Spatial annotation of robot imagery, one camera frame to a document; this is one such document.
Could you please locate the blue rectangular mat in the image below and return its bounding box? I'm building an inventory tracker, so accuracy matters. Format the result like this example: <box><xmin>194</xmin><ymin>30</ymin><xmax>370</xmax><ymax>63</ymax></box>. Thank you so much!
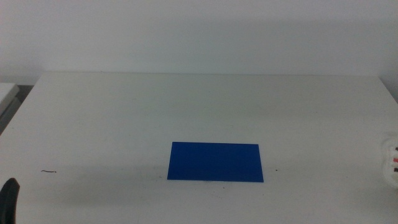
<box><xmin>167</xmin><ymin>141</ymin><xmax>264</xmax><ymax>183</ymax></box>

